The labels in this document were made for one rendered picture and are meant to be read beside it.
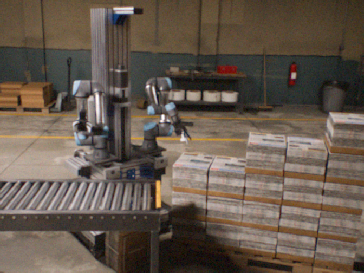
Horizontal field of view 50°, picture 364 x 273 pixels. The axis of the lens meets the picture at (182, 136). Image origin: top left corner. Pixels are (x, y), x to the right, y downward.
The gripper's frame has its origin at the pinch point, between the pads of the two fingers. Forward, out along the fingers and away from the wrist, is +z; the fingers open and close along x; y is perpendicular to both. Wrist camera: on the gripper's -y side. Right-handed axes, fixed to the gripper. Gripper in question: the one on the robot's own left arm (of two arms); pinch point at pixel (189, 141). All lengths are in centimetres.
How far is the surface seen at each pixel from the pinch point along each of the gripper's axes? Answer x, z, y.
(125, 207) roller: 96, 7, 25
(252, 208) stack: 20, 66, -28
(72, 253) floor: 41, 43, 126
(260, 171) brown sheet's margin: 19, 40, -47
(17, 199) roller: 106, -27, 87
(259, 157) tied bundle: 18, 29, -50
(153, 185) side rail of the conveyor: 52, 11, 23
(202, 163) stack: 8.2, 20.1, -4.1
